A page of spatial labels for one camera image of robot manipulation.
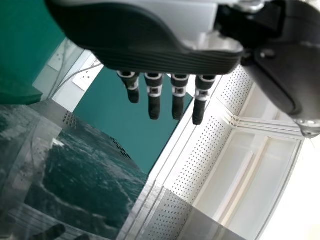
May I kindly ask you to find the white socket strip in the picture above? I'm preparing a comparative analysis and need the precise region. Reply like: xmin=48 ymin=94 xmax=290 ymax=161
xmin=47 ymin=44 xmax=69 ymax=71
xmin=72 ymin=65 xmax=101 ymax=92

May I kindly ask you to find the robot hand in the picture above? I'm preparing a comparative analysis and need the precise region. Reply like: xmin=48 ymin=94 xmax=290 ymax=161
xmin=44 ymin=0 xmax=320 ymax=138

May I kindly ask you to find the white perforated cable duct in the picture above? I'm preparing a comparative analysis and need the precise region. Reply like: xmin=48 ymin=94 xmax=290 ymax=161
xmin=147 ymin=65 xmax=256 ymax=204

